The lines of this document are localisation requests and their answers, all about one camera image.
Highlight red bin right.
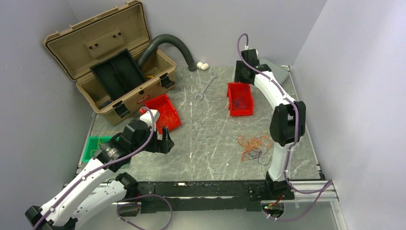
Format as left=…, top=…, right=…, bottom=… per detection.
left=226, top=82, right=254, bottom=116

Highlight red bin near toolbox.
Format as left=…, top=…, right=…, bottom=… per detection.
left=145, top=94, right=181, bottom=134

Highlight yellow cables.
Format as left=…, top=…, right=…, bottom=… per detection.
left=92, top=130, right=273, bottom=156

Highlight orange cables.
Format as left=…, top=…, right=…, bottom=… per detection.
left=158, top=104, right=274, bottom=162

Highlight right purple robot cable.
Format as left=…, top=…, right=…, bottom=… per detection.
left=237, top=33, right=334, bottom=223

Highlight black corrugated hose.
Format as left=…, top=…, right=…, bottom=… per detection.
left=137, top=34, right=198, bottom=72

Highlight black aluminium base frame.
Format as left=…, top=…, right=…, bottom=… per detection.
left=76, top=173, right=337, bottom=219

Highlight grey plastic case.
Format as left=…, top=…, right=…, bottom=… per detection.
left=259, top=58, right=289, bottom=86

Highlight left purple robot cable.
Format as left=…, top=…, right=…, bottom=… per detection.
left=32, top=106, right=174, bottom=230

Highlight purple cables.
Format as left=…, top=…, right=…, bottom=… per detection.
left=233, top=92, right=273, bottom=166

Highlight black toolbox tray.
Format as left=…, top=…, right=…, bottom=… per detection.
left=90, top=49, right=147, bottom=101

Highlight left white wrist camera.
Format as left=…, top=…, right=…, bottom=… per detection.
left=139, top=108, right=160, bottom=130

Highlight tan open toolbox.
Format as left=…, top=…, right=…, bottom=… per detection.
left=43, top=0, right=176, bottom=126

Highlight white pipe fitting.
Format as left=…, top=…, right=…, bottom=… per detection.
left=196, top=62, right=209, bottom=71

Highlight green plastic bin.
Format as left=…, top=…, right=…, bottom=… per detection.
left=82, top=136, right=112, bottom=162

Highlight steel open-end wrench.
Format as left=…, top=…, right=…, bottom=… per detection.
left=194, top=73, right=218, bottom=100

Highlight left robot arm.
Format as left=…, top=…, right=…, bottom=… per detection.
left=25, top=119, right=174, bottom=230

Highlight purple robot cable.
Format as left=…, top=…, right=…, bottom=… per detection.
left=237, top=33, right=334, bottom=223
left=32, top=106, right=174, bottom=230

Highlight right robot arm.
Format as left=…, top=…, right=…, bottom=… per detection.
left=234, top=48, right=306, bottom=199

